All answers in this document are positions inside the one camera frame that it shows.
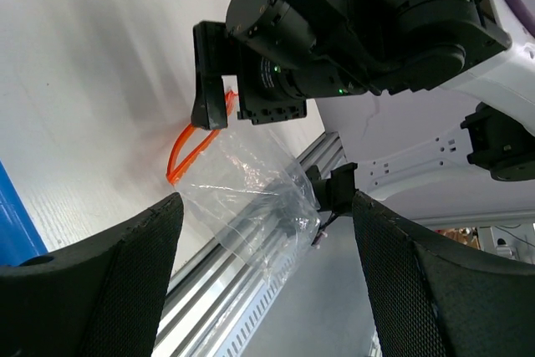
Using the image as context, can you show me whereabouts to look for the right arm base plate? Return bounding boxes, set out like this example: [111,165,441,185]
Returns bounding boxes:
[306,162,358,216]

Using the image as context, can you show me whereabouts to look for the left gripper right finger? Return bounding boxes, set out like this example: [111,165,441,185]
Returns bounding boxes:
[352,192,534,356]

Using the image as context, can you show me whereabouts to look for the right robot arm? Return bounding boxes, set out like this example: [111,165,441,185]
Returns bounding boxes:
[191,0,534,217]

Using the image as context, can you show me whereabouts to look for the clear zip top bag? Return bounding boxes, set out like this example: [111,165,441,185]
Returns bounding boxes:
[165,87,324,276]

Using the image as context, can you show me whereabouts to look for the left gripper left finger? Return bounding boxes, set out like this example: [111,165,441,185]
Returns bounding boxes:
[1,192,184,356]

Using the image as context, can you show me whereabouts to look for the blue plastic tray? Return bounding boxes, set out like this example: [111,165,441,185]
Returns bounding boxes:
[0,165,48,266]

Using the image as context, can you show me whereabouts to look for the slotted cable duct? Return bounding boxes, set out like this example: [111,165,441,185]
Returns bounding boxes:
[205,251,308,356]

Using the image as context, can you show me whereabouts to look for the aluminium mounting rail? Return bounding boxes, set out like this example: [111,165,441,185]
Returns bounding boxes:
[158,132,344,339]

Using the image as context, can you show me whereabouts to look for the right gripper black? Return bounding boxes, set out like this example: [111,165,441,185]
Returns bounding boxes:
[191,0,376,130]

